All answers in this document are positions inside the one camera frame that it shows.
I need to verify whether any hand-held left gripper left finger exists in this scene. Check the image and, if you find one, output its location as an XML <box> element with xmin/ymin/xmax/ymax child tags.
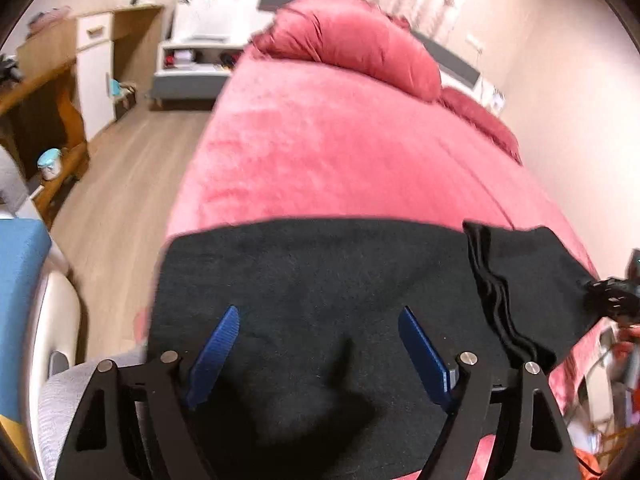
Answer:
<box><xmin>54</xmin><ymin>304</ymin><xmax>242</xmax><ymax>480</ymax></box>

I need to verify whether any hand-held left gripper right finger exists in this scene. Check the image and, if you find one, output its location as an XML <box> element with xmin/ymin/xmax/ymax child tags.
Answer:
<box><xmin>397</xmin><ymin>305</ymin><xmax>581</xmax><ymax>480</ymax></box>

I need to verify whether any black knit garment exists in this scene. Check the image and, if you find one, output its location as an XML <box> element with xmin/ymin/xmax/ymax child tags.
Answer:
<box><xmin>147</xmin><ymin>217</ymin><xmax>608</xmax><ymax>480</ymax></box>

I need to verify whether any person's leg in grey trousers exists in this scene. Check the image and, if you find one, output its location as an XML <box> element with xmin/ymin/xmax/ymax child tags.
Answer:
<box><xmin>37</xmin><ymin>350</ymin><xmax>151</xmax><ymax>480</ymax></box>

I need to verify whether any blue cushioned office chair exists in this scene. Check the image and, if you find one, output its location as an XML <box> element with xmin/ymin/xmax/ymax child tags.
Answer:
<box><xmin>0</xmin><ymin>145</ymin><xmax>83</xmax><ymax>480</ymax></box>

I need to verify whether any pink pillow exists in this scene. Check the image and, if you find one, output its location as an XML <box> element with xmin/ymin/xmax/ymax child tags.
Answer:
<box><xmin>439</xmin><ymin>86</ymin><xmax>523</xmax><ymax>166</ymax></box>

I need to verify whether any bed with pink sheet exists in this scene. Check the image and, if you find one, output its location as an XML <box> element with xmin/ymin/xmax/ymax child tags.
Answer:
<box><xmin>165</xmin><ymin>47</ymin><xmax>608</xmax><ymax>480</ymax></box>

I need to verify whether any white and grey nightstand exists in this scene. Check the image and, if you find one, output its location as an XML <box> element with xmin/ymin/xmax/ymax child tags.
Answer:
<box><xmin>152</xmin><ymin>40</ymin><xmax>248</xmax><ymax>108</ymax></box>

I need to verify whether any wooden cabinet with white doors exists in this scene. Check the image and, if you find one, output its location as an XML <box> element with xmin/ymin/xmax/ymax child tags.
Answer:
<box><xmin>17</xmin><ymin>4</ymin><xmax>166</xmax><ymax>136</ymax></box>

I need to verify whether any wooden desk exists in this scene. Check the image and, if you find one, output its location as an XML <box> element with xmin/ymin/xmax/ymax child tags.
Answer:
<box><xmin>0</xmin><ymin>55</ymin><xmax>91</xmax><ymax>231</ymax></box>

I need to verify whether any pink plush item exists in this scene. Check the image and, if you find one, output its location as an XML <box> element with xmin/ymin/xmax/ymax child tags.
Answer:
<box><xmin>27</xmin><ymin>7</ymin><xmax>73</xmax><ymax>36</ymax></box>

